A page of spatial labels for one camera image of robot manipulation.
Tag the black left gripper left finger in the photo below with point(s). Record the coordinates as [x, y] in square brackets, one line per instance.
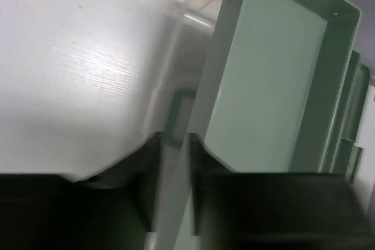
[113, 209]

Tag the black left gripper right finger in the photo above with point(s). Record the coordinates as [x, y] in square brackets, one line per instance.
[237, 210]

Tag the green toolbox with clear lid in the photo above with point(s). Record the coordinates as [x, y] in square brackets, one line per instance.
[271, 98]

